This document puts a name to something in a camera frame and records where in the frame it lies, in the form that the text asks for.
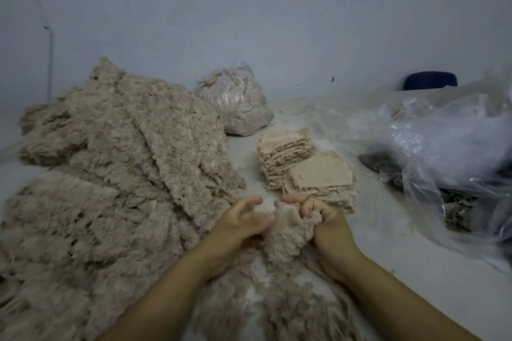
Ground blue chair back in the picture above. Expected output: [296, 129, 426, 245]
[402, 70, 459, 92]

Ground beige scrap strips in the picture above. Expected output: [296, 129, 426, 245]
[192, 257, 377, 341]

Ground person's left hand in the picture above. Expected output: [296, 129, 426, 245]
[196, 195, 277, 278]

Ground person's right forearm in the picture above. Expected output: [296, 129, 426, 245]
[336, 255, 481, 341]

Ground person's left forearm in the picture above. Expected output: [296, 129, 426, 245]
[100, 261, 221, 341]

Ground large pile beige fabric scraps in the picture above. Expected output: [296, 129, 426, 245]
[0, 57, 247, 341]

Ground person's right hand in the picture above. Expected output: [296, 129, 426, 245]
[279, 192, 365, 282]

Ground beige fabric piece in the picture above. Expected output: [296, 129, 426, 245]
[256, 199, 323, 270]

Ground large clear plastic bag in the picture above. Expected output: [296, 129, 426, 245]
[364, 65, 512, 270]

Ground stack of sorted beige pieces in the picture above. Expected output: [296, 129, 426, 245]
[256, 127, 317, 191]

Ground clear bag of beige scraps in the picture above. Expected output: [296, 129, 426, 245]
[196, 63, 275, 137]

